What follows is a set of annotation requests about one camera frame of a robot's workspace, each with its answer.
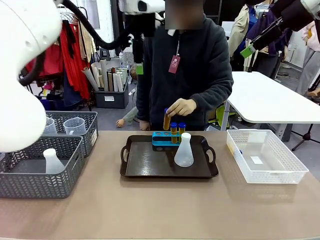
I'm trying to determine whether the black tripod stand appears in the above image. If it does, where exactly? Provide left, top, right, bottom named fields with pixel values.
left=291, top=123, right=320, bottom=152

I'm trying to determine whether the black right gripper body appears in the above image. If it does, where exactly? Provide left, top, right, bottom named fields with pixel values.
left=271, top=0, right=316, bottom=32

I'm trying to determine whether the white paper roll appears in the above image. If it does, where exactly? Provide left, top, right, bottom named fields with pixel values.
left=82, top=66, right=100, bottom=92
left=112, top=72, right=120, bottom=92
left=99, top=59, right=110, bottom=92
left=117, top=71, right=124, bottom=93

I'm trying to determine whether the person's left hand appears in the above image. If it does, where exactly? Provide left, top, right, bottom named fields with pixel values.
left=166, top=97, right=198, bottom=117

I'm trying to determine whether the beige hanging garment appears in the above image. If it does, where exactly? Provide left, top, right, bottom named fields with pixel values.
left=77, top=21, right=98, bottom=64

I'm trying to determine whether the person in dark fleece jacket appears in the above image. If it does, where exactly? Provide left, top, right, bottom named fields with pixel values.
left=136, top=0, right=235, bottom=132

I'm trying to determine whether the mannequin in beige coat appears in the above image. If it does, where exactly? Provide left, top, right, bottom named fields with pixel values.
left=228, top=2, right=261, bottom=72

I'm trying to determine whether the grey storage bin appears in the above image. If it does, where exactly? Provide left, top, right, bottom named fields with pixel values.
left=93, top=83, right=130, bottom=109

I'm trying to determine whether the person's left forearm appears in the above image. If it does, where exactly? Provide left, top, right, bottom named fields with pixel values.
left=191, top=84, right=235, bottom=111

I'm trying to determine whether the white rounded table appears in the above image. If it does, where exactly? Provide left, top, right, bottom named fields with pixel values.
left=221, top=71, right=320, bottom=143

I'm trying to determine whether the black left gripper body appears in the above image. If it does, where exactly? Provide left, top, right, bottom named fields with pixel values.
left=124, top=12, right=156, bottom=42

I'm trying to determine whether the black corrugated cable hose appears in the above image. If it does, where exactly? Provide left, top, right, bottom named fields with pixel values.
left=18, top=0, right=133, bottom=87

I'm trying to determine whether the person's right forearm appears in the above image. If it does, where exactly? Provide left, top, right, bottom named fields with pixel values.
left=136, top=74, right=151, bottom=123

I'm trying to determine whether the clear plastic beaker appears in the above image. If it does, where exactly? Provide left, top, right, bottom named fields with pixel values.
left=63, top=117, right=86, bottom=136
left=44, top=117, right=58, bottom=136

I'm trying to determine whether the red hanging garment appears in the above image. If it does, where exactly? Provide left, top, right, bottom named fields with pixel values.
left=59, top=21, right=91, bottom=101
left=24, top=42, right=65, bottom=79

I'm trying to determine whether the brown cardboard tube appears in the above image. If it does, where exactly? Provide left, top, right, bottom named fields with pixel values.
left=106, top=71, right=114, bottom=92

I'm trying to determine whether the beige paper roll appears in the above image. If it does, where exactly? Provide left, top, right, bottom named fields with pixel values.
left=90, top=62, right=103, bottom=88

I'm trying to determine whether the green chair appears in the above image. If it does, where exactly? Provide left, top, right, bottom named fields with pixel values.
left=215, top=104, right=237, bottom=125

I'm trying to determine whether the white conical flask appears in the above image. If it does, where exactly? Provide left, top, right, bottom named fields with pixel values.
left=173, top=132, right=195, bottom=168
left=42, top=148, right=66, bottom=175

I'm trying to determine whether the white patterned garment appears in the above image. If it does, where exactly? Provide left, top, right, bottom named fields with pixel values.
left=119, top=47, right=136, bottom=76

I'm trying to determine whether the mannequin arm green sleeve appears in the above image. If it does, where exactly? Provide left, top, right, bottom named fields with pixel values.
left=115, top=106, right=140, bottom=128

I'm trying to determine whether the person's right hand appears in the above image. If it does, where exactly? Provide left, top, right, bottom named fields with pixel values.
left=138, top=119, right=151, bottom=132

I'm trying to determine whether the dark brown serving tray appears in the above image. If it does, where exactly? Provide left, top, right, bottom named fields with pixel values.
left=119, top=134, right=220, bottom=179

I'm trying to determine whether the maroon hanging tag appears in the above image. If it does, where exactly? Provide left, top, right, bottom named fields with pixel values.
left=168, top=55, right=181, bottom=75

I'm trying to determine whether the blue hanging garment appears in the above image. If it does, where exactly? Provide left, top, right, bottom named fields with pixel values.
left=62, top=72, right=84, bottom=108

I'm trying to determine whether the mannequin in purple jacket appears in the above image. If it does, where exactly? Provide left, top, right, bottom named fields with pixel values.
left=246, top=9, right=293, bottom=79

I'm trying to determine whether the grey basket holding beakers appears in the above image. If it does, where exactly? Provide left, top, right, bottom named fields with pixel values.
left=44, top=111, right=99, bottom=158

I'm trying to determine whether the white perforated plastic basket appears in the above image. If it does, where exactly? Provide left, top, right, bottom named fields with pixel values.
left=226, top=129, right=310, bottom=185

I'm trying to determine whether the blue test tube rack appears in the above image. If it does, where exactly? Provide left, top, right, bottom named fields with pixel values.
left=151, top=131, right=186, bottom=153

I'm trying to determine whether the grey basket holding flask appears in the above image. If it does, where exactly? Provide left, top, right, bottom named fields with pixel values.
left=0, top=135, right=85, bottom=200

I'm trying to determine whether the yellow liquid tube blue cap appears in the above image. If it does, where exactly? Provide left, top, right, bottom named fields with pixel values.
left=178, top=121, right=187, bottom=143
left=170, top=122, right=178, bottom=145
left=163, top=107, right=171, bottom=131

